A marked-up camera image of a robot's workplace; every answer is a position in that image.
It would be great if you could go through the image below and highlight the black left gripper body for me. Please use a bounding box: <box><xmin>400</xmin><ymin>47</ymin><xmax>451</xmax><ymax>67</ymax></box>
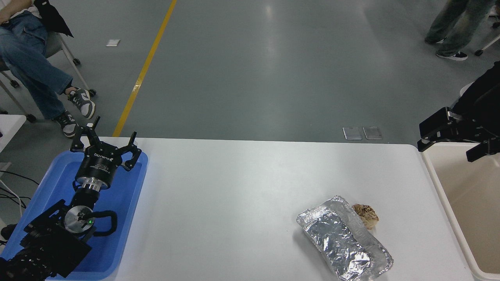
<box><xmin>75</xmin><ymin>145</ymin><xmax>123</xmax><ymax>185</ymax></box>

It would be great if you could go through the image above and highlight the foil plate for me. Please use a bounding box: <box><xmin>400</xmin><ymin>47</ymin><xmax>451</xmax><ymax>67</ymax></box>
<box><xmin>296</xmin><ymin>195</ymin><xmax>394</xmax><ymax>281</ymax></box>

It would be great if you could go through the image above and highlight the silver floor plate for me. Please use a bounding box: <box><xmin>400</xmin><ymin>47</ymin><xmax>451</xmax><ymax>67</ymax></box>
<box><xmin>343</xmin><ymin>126</ymin><xmax>363</xmax><ymax>141</ymax></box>
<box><xmin>362</xmin><ymin>126</ymin><xmax>383</xmax><ymax>140</ymax></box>

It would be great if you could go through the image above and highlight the blue plastic tray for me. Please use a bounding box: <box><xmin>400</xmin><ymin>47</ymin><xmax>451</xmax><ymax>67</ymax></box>
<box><xmin>0</xmin><ymin>150</ymin><xmax>149</xmax><ymax>281</ymax></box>

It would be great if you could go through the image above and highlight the small white table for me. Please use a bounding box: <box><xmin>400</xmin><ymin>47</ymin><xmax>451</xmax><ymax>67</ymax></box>
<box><xmin>0</xmin><ymin>114</ymin><xmax>27</xmax><ymax>153</ymax></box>

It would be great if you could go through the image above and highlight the seated person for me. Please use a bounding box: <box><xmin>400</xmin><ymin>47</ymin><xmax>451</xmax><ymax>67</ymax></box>
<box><xmin>0</xmin><ymin>0</ymin><xmax>96</xmax><ymax>138</ymax></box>

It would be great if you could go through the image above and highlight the grey chair with casters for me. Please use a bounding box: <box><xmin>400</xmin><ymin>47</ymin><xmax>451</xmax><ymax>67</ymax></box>
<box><xmin>0</xmin><ymin>31</ymin><xmax>97</xmax><ymax>122</ymax></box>

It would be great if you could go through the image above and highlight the black floor object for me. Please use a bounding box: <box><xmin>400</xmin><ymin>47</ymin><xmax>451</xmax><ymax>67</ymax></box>
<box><xmin>0</xmin><ymin>223</ymin><xmax>18</xmax><ymax>240</ymax></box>

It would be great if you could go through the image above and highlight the black jacket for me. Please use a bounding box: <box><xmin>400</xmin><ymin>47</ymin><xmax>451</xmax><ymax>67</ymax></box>
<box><xmin>33</xmin><ymin>0</ymin><xmax>74</xmax><ymax>38</ymax></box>

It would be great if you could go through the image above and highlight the crumpled tan paper ball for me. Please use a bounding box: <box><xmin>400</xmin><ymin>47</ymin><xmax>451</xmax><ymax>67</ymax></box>
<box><xmin>352</xmin><ymin>204</ymin><xmax>379</xmax><ymax>230</ymax></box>

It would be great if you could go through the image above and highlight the large pale bin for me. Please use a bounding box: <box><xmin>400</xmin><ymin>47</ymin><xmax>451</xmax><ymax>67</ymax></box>
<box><xmin>420</xmin><ymin>141</ymin><xmax>500</xmax><ymax>281</ymax></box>

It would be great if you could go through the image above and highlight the walking person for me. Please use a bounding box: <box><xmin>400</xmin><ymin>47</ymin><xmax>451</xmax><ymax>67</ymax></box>
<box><xmin>424</xmin><ymin>0</ymin><xmax>496</xmax><ymax>61</ymax></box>

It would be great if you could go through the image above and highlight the person beside bin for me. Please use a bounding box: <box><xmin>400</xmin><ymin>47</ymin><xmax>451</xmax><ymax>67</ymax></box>
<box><xmin>452</xmin><ymin>62</ymin><xmax>500</xmax><ymax>131</ymax></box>

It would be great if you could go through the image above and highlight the white chair leg with caster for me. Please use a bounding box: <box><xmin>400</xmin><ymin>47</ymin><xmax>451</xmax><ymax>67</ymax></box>
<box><xmin>475</xmin><ymin>34</ymin><xmax>500</xmax><ymax>56</ymax></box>

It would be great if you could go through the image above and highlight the black floor cable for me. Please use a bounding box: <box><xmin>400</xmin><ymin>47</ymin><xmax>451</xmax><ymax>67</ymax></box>
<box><xmin>0</xmin><ymin>170</ymin><xmax>39</xmax><ymax>186</ymax></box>
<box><xmin>0</xmin><ymin>187</ymin><xmax>32</xmax><ymax>209</ymax></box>

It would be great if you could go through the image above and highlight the white floor cable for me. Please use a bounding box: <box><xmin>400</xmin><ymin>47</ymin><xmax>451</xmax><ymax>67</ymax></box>
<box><xmin>0</xmin><ymin>179</ymin><xmax>24</xmax><ymax>217</ymax></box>

